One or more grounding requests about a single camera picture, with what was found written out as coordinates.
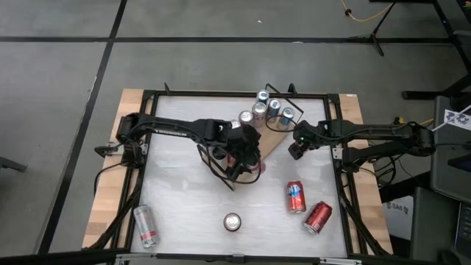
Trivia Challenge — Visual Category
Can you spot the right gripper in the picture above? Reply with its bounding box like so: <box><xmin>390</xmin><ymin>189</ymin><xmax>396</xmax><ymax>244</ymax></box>
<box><xmin>288</xmin><ymin>119</ymin><xmax>325</xmax><ymax>160</ymax></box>

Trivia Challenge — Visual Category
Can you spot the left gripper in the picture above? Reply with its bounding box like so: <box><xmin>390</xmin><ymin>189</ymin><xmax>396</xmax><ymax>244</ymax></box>
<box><xmin>224</xmin><ymin>124</ymin><xmax>262</xmax><ymax>182</ymax></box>

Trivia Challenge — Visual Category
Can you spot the red black Coca-Cola can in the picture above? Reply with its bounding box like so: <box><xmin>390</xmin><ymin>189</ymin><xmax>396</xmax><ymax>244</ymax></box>
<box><xmin>303</xmin><ymin>200</ymin><xmax>334</xmax><ymax>236</ymax></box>
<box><xmin>223</xmin><ymin>212</ymin><xmax>243</xmax><ymax>233</ymax></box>

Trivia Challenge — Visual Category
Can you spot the silver soda can red band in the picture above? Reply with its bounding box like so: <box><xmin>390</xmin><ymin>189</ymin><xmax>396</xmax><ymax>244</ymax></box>
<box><xmin>132</xmin><ymin>204</ymin><xmax>160</xmax><ymax>249</ymax></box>

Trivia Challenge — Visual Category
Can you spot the wooden tray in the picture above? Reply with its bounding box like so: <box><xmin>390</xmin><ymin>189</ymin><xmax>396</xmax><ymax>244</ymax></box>
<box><xmin>196</xmin><ymin>83</ymin><xmax>305</xmax><ymax>191</ymax></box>

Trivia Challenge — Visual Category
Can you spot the white table cover sheet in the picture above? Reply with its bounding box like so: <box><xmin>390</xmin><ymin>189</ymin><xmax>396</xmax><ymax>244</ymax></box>
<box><xmin>130</xmin><ymin>94</ymin><xmax>349</xmax><ymax>258</ymax></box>

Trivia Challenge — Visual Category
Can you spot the white printed box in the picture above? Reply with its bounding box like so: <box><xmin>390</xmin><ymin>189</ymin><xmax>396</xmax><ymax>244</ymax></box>
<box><xmin>382</xmin><ymin>200</ymin><xmax>415</xmax><ymax>242</ymax></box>

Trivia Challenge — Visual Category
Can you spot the black tripod stand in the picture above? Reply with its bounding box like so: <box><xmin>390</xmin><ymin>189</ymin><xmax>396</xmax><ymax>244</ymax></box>
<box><xmin>347</xmin><ymin>1</ymin><xmax>398</xmax><ymax>57</ymax></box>

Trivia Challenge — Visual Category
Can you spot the dark grey cabinet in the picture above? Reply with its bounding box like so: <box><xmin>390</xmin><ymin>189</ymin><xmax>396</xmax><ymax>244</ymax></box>
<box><xmin>408</xmin><ymin>185</ymin><xmax>471</xmax><ymax>265</ymax></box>

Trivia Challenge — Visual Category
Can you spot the white paper tag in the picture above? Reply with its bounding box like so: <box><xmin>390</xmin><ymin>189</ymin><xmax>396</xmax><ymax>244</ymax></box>
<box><xmin>444</xmin><ymin>108</ymin><xmax>471</xmax><ymax>132</ymax></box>

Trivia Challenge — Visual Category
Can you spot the black horizontal beam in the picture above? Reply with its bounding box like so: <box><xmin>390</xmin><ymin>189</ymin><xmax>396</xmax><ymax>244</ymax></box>
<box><xmin>0</xmin><ymin>250</ymin><xmax>122</xmax><ymax>265</ymax></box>

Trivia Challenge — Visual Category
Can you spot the black furniture foot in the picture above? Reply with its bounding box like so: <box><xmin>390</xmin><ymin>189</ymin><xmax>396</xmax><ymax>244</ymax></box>
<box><xmin>0</xmin><ymin>155</ymin><xmax>29</xmax><ymax>172</ymax></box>

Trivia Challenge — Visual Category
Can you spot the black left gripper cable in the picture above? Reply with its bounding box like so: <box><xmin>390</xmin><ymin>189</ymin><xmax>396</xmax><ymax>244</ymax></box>
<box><xmin>200</xmin><ymin>145</ymin><xmax>263</xmax><ymax>185</ymax></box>

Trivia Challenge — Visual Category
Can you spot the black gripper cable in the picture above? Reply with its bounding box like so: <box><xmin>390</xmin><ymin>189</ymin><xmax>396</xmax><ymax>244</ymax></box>
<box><xmin>264</xmin><ymin>113</ymin><xmax>306</xmax><ymax>133</ymax></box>
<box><xmin>200</xmin><ymin>145</ymin><xmax>263</xmax><ymax>185</ymax></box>

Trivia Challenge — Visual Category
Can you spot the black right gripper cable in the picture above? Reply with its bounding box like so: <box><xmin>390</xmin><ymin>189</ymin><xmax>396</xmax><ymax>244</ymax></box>
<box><xmin>264</xmin><ymin>113</ymin><xmax>306</xmax><ymax>133</ymax></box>

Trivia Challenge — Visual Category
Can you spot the black aluminium table frame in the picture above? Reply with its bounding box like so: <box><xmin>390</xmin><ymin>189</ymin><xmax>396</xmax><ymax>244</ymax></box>
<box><xmin>82</xmin><ymin>88</ymin><xmax>394</xmax><ymax>258</ymax></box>

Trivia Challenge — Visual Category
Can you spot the aluminium front rail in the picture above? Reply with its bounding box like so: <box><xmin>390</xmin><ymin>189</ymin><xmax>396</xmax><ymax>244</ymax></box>
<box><xmin>116</xmin><ymin>252</ymin><xmax>364</xmax><ymax>265</ymax></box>

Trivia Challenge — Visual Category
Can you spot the yellow plug cable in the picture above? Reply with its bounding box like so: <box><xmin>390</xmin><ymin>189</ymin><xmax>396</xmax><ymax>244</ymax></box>
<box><xmin>393</xmin><ymin>116</ymin><xmax>436</xmax><ymax>128</ymax></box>

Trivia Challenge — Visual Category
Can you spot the black desk frame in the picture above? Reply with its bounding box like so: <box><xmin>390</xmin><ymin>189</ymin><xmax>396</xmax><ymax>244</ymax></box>
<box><xmin>400</xmin><ymin>0</ymin><xmax>471</xmax><ymax>101</ymax></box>

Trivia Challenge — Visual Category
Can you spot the yellow floor cable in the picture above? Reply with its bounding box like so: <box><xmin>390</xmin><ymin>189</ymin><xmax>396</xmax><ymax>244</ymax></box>
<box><xmin>340</xmin><ymin>0</ymin><xmax>395</xmax><ymax>22</ymax></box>

